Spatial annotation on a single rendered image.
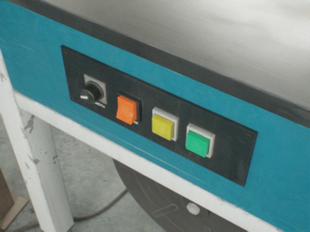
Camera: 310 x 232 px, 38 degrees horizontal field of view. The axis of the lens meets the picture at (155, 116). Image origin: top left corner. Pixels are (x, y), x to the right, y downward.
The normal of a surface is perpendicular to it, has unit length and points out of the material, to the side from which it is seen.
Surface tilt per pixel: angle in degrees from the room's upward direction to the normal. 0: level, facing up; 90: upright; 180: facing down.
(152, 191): 90
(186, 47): 0
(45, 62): 90
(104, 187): 0
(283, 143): 90
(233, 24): 0
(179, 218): 90
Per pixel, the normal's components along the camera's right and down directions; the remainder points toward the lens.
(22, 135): -0.55, 0.60
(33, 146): 0.84, 0.40
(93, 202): 0.00, -0.70
